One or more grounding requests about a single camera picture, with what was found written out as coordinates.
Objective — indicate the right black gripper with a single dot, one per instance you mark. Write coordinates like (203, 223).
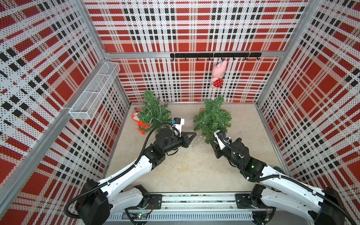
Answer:
(217, 150)

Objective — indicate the red shark plush toy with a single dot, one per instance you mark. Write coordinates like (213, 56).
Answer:
(141, 126)

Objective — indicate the pink pig plush toy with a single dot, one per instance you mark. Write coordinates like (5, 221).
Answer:
(218, 74)

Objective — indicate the white tissue box wooden lid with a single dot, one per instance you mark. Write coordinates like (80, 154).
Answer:
(201, 109)

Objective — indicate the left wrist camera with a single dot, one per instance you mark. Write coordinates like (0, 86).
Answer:
(178, 123)

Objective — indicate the small green christmas tree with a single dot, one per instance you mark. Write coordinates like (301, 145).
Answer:
(213, 118)
(154, 112)

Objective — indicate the black wall hook rail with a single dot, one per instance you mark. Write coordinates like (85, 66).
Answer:
(211, 55)

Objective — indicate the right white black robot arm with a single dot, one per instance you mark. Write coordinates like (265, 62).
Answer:
(277, 190)

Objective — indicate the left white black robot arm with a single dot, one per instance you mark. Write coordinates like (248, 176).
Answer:
(100, 199)

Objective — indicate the white wire mesh basket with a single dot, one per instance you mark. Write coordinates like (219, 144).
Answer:
(88, 103)

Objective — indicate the teal alarm clock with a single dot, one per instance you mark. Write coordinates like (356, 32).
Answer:
(280, 170)

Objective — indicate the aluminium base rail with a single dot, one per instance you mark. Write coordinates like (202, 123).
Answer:
(229, 206)

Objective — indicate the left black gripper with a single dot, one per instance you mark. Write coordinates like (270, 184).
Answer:
(185, 141)

